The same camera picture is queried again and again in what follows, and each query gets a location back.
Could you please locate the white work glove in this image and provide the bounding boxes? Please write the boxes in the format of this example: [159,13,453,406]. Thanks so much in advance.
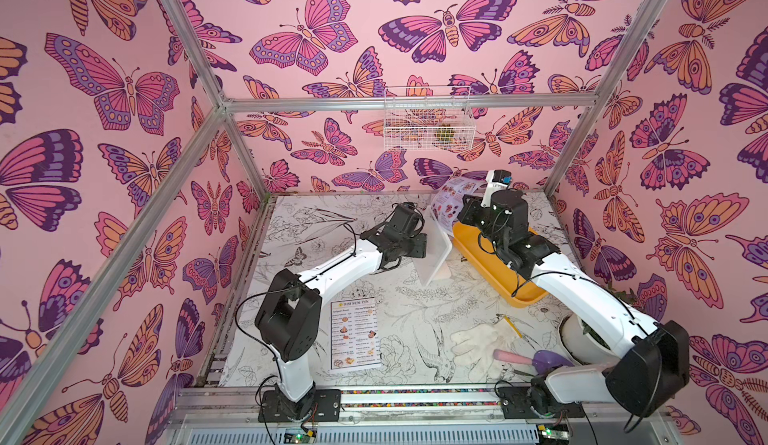
[450,319,520,383]

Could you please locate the aluminium front rail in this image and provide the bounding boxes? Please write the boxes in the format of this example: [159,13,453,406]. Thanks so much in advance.
[160,383,684,444]

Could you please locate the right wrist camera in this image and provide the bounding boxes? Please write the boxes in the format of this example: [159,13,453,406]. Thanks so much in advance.
[481,170,511,208]

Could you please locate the white wire wall basket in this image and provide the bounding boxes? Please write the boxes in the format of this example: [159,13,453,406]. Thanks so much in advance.
[381,94,476,153]

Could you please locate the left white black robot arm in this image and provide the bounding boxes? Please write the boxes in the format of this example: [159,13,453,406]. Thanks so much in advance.
[254,202,427,404]

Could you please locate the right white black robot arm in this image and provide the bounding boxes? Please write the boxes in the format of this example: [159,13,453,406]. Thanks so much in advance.
[458,189,690,418]

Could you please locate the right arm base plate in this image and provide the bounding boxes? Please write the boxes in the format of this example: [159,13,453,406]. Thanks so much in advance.
[494,384,586,419]

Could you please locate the green item in basket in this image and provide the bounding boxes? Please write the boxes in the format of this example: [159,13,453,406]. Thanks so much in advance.
[433,125,455,147]

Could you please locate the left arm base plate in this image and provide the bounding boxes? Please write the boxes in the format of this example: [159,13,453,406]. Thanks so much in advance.
[258,388,341,423]

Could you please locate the white pot green plant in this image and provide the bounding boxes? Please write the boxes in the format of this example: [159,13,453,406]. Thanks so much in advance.
[555,282,636,364]

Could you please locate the clear acrylic menu holder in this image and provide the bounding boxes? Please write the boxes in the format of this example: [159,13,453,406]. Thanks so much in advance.
[413,211,453,286]

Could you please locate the pink food menu sheet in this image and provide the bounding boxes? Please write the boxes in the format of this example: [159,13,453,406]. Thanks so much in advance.
[431,177,487,235]

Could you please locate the yellow pencil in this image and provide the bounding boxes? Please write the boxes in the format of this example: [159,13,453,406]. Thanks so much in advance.
[502,315,523,338]

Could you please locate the purple pink garden trowel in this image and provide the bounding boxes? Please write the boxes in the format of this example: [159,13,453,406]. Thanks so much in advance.
[493,349,574,374]

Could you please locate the white yellow menu sheet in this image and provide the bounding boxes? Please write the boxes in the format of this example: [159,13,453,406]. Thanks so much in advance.
[330,297,381,373]

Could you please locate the yellow plastic tray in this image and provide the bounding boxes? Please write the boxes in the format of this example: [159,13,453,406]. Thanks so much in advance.
[453,223,548,308]

